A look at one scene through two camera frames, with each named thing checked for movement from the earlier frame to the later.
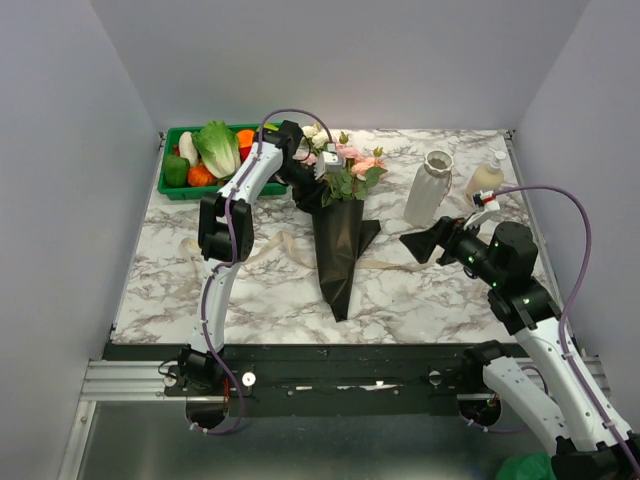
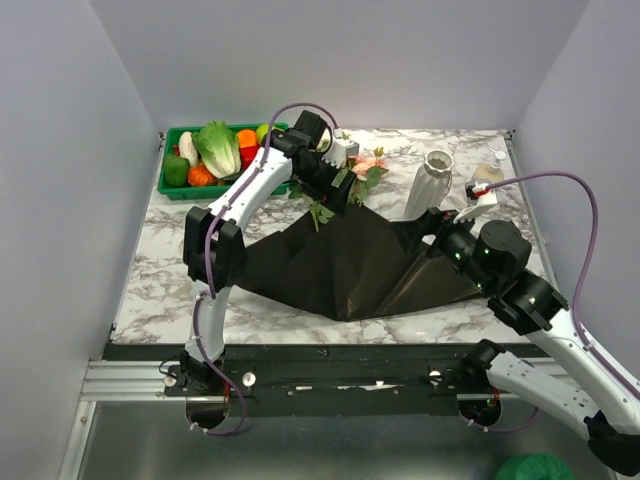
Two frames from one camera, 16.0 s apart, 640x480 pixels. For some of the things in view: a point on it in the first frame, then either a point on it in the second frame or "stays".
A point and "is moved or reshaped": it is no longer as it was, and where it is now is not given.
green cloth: (527, 466) stays
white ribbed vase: (428, 188) stays
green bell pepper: (176, 170) stays
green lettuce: (219, 148) stays
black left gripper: (309, 198) -> (337, 199)
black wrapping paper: (340, 235) is moved or reshaped
